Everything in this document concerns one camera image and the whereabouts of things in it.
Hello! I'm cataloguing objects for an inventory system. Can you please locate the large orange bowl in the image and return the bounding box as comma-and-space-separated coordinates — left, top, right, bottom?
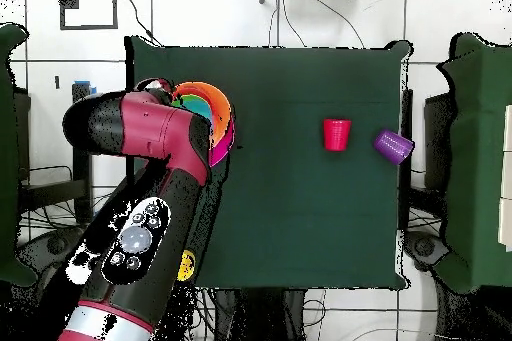
172, 81, 233, 148

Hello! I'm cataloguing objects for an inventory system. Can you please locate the small blue bowl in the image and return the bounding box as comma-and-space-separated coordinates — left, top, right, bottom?
181, 94, 214, 123

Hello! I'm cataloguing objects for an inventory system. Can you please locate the red cup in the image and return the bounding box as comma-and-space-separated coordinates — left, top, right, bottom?
322, 118, 353, 153

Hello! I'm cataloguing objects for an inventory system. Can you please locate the large pink bowl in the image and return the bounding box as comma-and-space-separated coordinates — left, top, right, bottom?
209, 114, 236, 168

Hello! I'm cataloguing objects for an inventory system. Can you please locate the dark green tablecloth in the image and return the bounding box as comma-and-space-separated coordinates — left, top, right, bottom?
124, 35, 413, 292
435, 32, 512, 294
0, 22, 39, 288

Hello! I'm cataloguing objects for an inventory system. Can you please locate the yellow cup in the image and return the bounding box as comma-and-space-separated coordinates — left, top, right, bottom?
176, 251, 197, 283

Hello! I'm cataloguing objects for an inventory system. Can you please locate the purple cup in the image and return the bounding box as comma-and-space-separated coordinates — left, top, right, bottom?
373, 128, 416, 167

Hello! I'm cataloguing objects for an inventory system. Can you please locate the black metal stand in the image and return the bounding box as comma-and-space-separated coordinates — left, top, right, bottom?
17, 82, 95, 225

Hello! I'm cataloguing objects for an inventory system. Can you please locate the black box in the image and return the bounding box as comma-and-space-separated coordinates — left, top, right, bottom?
13, 90, 32, 182
423, 92, 455, 191

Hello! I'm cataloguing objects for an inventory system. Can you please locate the dark grey chair base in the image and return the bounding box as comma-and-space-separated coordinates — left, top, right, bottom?
17, 228, 83, 274
402, 230, 451, 272

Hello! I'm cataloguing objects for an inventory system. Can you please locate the black floor tape square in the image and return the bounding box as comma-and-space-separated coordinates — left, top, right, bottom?
58, 0, 120, 31

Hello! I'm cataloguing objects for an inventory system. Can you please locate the white box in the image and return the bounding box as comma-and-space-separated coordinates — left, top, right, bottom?
497, 104, 512, 252

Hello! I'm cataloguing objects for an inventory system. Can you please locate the black upright post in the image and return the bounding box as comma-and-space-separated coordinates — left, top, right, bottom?
398, 88, 414, 230

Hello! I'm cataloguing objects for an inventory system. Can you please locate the thin black cable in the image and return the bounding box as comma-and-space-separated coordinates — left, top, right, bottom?
295, 0, 366, 49
117, 0, 163, 47

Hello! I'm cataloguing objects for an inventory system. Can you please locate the tangle of cables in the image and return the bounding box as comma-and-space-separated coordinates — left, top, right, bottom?
19, 164, 217, 341

